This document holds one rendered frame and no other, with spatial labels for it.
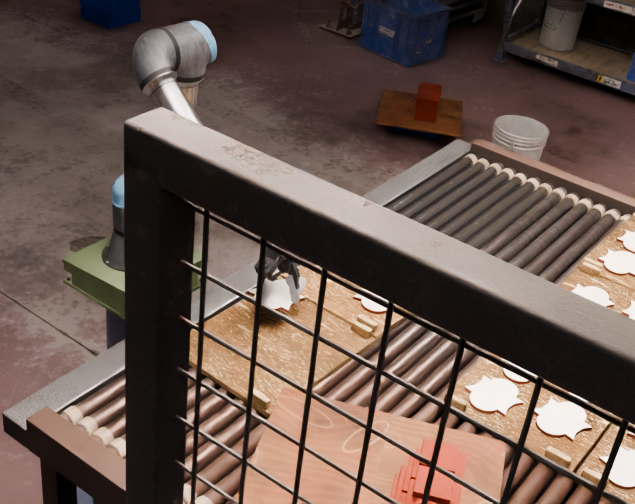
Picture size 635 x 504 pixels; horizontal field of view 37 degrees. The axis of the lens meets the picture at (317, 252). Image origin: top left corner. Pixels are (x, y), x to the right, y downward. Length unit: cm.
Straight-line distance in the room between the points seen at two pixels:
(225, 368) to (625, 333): 197
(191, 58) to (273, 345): 75
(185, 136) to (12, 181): 455
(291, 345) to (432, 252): 201
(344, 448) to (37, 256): 266
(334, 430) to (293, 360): 37
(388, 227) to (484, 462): 164
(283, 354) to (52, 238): 234
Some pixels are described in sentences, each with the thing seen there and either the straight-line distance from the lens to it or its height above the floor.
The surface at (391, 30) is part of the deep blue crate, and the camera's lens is 685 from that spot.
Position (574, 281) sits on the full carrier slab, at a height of 94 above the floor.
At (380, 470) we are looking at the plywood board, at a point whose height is 104.
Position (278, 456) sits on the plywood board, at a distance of 199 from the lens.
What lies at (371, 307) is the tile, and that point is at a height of 95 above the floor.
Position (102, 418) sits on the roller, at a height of 92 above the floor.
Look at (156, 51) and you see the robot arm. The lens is 238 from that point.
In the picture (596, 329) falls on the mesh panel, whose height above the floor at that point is 222.
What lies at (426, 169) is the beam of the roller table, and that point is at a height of 91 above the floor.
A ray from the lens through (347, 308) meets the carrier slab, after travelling 258.
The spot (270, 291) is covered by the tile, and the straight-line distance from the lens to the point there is 248.
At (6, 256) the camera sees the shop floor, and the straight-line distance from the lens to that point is 446.
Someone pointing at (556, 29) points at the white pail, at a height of 29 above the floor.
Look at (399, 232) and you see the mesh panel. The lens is 44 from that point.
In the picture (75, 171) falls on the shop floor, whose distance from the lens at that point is 512.
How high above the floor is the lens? 244
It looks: 32 degrees down
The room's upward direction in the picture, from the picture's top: 7 degrees clockwise
